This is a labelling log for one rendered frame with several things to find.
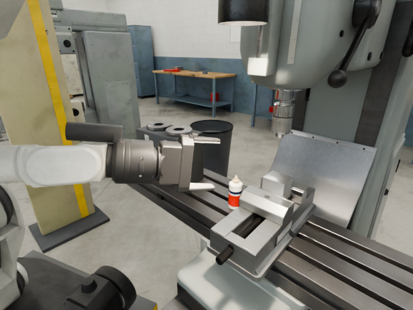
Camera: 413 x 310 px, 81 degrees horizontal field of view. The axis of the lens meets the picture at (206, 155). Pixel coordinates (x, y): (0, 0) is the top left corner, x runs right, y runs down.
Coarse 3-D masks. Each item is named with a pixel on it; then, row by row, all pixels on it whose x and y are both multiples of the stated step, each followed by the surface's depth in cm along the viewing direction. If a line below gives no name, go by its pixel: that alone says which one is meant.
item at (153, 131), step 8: (144, 128) 88; (152, 128) 84; (160, 128) 84; (168, 128) 84; (176, 128) 84; (184, 128) 84; (136, 136) 89; (144, 136) 86; (152, 136) 83; (160, 136) 81; (168, 136) 80; (176, 136) 79; (200, 136) 83; (200, 144) 85; (200, 152) 86; (192, 160) 83; (200, 160) 87; (192, 168) 84; (200, 168) 88; (192, 176) 85; (200, 176) 89
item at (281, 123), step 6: (276, 114) 56; (282, 114) 55; (288, 114) 55; (276, 120) 56; (282, 120) 56; (288, 120) 56; (276, 126) 57; (282, 126) 56; (288, 126) 56; (276, 132) 57; (282, 132) 57; (288, 132) 57
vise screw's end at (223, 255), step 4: (228, 248) 52; (224, 252) 51; (228, 252) 52; (232, 252) 52; (216, 256) 51; (220, 256) 50; (224, 256) 51; (228, 256) 51; (216, 260) 51; (220, 260) 50; (224, 260) 50; (220, 264) 50
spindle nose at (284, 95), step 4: (276, 92) 55; (280, 92) 54; (284, 92) 53; (288, 92) 53; (292, 92) 53; (296, 92) 54; (276, 96) 55; (280, 96) 54; (284, 96) 53; (288, 96) 53; (292, 96) 53; (288, 100) 54
